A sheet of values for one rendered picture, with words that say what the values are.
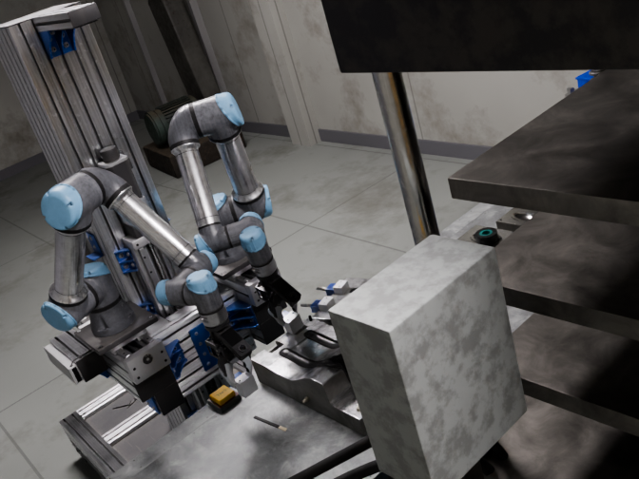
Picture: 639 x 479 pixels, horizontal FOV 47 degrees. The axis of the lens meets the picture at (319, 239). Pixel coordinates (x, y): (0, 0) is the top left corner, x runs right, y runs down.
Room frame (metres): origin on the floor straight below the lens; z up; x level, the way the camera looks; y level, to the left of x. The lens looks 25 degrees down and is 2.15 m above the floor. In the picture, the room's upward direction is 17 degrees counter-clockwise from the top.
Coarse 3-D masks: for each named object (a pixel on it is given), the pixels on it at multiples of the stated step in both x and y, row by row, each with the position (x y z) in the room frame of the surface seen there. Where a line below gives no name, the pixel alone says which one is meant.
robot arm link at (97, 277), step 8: (88, 264) 2.29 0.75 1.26; (96, 264) 2.27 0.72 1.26; (104, 264) 2.26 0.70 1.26; (88, 272) 2.22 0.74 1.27; (96, 272) 2.22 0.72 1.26; (104, 272) 2.24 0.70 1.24; (88, 280) 2.20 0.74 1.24; (96, 280) 2.21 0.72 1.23; (104, 280) 2.23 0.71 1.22; (112, 280) 2.26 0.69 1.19; (88, 288) 2.18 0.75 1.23; (96, 288) 2.19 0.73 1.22; (104, 288) 2.21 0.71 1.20; (112, 288) 2.24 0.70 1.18; (96, 296) 2.18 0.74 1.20; (104, 296) 2.21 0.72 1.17; (112, 296) 2.23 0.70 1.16; (96, 304) 2.18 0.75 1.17; (104, 304) 2.21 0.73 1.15
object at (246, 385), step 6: (246, 372) 1.86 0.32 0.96; (240, 378) 1.84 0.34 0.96; (246, 378) 1.83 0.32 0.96; (252, 378) 1.84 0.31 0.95; (240, 384) 1.81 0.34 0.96; (246, 384) 1.82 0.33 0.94; (252, 384) 1.83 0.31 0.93; (240, 390) 1.82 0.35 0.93; (246, 390) 1.82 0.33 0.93; (252, 390) 1.83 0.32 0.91; (246, 396) 1.81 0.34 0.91
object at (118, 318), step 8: (120, 296) 2.27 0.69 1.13; (112, 304) 2.22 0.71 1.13; (120, 304) 2.24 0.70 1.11; (96, 312) 2.21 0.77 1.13; (104, 312) 2.21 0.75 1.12; (112, 312) 2.21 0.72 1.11; (120, 312) 2.22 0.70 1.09; (128, 312) 2.26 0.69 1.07; (96, 320) 2.21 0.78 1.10; (104, 320) 2.20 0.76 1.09; (112, 320) 2.20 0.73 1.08; (120, 320) 2.21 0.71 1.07; (128, 320) 2.22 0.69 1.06; (96, 328) 2.21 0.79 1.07; (104, 328) 2.21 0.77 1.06; (112, 328) 2.19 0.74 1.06; (120, 328) 2.20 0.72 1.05; (104, 336) 2.19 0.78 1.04
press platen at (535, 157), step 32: (576, 96) 1.68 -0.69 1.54; (608, 96) 1.61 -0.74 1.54; (544, 128) 1.54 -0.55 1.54; (576, 128) 1.48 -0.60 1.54; (608, 128) 1.43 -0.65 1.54; (480, 160) 1.47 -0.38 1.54; (512, 160) 1.42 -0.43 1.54; (544, 160) 1.37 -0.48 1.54; (576, 160) 1.33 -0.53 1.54; (608, 160) 1.29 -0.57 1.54; (480, 192) 1.37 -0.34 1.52; (512, 192) 1.31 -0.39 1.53; (544, 192) 1.24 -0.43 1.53; (576, 192) 1.19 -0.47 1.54; (608, 192) 1.16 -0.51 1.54
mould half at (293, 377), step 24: (288, 336) 2.09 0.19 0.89; (336, 336) 2.02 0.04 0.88; (264, 360) 2.00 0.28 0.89; (288, 360) 1.96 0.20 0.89; (288, 384) 1.88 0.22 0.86; (312, 384) 1.77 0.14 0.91; (336, 384) 1.74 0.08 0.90; (312, 408) 1.80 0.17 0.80; (336, 408) 1.70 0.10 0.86; (360, 432) 1.63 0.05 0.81
